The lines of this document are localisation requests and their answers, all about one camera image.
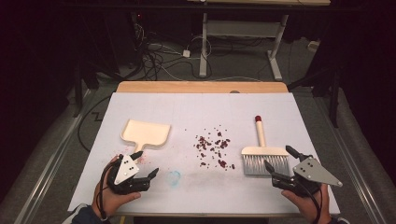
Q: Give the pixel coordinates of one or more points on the white-legged desk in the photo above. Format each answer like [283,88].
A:
[239,28]

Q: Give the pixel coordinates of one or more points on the black stand leg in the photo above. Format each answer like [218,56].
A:
[334,99]
[77,93]

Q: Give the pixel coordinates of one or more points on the person's right hand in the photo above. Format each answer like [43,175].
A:
[306,205]

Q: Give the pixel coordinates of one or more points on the white floor box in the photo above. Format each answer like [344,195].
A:
[313,45]

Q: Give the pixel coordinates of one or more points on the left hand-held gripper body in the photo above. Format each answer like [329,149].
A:
[126,169]

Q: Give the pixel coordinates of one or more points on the dark red crumbs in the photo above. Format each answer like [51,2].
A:
[214,145]

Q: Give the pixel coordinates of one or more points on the white power adapter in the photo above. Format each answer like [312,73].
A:
[186,53]

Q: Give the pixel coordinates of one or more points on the metal floor rail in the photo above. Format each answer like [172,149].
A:
[53,165]
[351,165]

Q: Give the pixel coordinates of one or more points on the cream dustpan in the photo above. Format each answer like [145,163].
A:
[146,133]

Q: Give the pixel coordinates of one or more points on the white table sheet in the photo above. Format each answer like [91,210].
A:
[199,112]

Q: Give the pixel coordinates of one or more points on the wooden table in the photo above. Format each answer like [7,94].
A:
[202,87]

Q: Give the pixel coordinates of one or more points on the cream hand brush grey bristles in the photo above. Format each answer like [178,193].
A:
[264,151]

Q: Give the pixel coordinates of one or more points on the person's left hand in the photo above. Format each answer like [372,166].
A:
[110,199]

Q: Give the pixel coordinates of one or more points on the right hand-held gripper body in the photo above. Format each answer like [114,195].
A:
[314,172]

